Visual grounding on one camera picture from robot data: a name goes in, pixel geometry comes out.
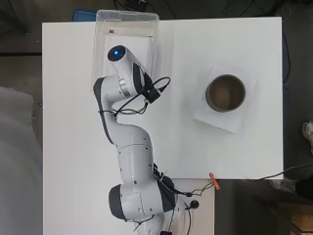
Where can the blue plastic lid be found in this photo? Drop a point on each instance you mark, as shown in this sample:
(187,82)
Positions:
(84,15)

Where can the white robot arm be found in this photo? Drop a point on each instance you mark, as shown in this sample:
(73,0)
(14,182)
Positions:
(133,156)

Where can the brown round tub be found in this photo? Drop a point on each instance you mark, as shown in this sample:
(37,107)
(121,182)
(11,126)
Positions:
(210,99)

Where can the white flat box with print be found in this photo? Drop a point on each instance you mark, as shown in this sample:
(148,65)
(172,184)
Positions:
(225,122)

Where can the orange clamp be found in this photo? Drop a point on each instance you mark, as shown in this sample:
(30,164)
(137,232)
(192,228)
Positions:
(214,181)

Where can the clear plastic box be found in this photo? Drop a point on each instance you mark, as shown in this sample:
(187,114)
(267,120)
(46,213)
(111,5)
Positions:
(98,49)

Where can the black round plug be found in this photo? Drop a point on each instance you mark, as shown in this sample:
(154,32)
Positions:
(194,204)

